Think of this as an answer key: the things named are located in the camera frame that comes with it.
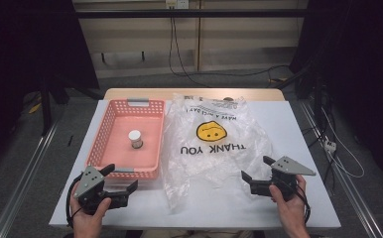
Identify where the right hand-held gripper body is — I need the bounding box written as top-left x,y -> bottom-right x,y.
249,156 -> 317,202

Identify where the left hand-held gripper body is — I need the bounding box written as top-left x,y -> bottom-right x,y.
72,165 -> 130,216

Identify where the pink perforated plastic basket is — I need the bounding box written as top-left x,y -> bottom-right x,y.
84,97 -> 167,181

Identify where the clear smiley plastic bag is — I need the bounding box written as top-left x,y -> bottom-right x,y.
161,93 -> 275,211

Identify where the person's left hand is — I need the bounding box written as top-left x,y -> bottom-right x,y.
69,182 -> 113,232

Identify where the person's right hand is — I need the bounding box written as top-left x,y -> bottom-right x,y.
268,175 -> 308,230

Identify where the white power strip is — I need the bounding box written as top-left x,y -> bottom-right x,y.
322,139 -> 338,154

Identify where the black metal stand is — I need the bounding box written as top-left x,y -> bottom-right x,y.
38,74 -> 105,137

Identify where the black curtain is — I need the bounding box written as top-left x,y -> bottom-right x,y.
289,0 -> 383,191
0,0 -> 100,186

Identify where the black horizontal bar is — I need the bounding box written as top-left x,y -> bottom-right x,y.
74,8 -> 309,19

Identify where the left hand-held gripper black cable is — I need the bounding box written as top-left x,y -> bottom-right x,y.
64,173 -> 84,230

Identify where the hand-held gripper black cable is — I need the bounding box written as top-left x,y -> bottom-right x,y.
294,183 -> 313,226
64,173 -> 84,230

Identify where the right hand-held gripper black cable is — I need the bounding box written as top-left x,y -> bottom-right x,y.
294,183 -> 313,226

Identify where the white floor cable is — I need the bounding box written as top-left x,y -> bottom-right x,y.
320,106 -> 366,179

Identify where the aluminium floor rail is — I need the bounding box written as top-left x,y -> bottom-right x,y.
0,118 -> 61,238
298,99 -> 383,238

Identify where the black wall cable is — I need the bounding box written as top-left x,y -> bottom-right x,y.
168,16 -> 292,89

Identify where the white wall outlet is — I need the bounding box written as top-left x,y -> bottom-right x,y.
165,0 -> 191,10

